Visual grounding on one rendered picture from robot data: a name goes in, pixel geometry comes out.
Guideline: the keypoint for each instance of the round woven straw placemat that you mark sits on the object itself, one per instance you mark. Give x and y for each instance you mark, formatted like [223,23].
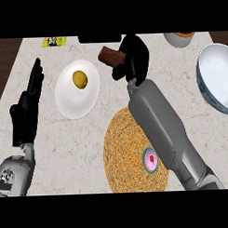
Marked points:
[126,155]

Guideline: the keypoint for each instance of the small white bowl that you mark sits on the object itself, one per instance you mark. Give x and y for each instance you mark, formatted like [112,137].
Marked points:
[178,39]

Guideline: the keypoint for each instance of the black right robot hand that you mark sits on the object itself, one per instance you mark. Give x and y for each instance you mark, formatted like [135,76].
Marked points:
[137,57]

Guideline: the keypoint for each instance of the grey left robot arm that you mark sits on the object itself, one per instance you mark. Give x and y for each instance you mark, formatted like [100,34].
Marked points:
[16,173]

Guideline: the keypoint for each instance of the brown sweet potato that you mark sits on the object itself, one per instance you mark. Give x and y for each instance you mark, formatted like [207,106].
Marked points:
[111,57]

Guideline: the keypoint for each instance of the yellow packet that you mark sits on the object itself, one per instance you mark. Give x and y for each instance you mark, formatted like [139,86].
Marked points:
[54,41]

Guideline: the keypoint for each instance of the pink frosted cupcake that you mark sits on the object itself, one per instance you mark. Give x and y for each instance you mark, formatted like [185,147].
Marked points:
[150,160]

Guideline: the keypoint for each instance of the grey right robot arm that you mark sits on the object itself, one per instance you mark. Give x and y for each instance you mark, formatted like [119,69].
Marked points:
[166,132]

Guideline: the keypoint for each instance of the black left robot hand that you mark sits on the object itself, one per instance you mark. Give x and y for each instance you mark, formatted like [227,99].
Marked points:
[25,105]

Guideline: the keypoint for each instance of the yellow potato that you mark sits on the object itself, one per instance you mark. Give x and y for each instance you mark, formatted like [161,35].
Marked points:
[80,79]

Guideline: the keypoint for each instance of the white and blue bowl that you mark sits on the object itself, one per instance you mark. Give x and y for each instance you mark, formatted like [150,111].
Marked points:
[218,76]

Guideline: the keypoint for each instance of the white plate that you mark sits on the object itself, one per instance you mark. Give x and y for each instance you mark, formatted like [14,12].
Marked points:
[77,89]

